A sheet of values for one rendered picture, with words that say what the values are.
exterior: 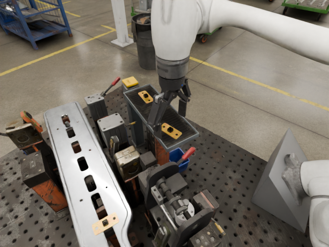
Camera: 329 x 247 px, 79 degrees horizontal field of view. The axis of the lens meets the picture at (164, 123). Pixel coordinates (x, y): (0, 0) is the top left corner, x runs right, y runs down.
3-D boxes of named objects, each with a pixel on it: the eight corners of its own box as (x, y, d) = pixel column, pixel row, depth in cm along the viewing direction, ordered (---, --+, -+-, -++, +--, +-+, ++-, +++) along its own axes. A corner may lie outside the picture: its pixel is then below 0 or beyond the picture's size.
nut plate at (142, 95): (137, 93, 90) (137, 91, 89) (145, 90, 91) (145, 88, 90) (146, 103, 85) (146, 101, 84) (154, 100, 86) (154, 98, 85)
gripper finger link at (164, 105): (176, 94, 60) (174, 93, 59) (160, 127, 62) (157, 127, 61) (165, 88, 62) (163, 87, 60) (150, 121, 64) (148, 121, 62)
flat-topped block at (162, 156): (149, 168, 115) (142, 110, 83) (160, 162, 118) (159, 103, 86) (157, 182, 109) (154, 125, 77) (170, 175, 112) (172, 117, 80)
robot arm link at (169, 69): (147, 53, 52) (149, 74, 56) (175, 65, 48) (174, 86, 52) (170, 42, 57) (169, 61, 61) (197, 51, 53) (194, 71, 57)
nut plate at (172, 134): (158, 128, 75) (158, 126, 74) (164, 122, 77) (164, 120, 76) (176, 139, 71) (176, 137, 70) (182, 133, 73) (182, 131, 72)
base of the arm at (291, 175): (288, 145, 99) (301, 143, 95) (307, 181, 103) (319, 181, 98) (276, 167, 89) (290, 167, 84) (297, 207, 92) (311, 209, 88)
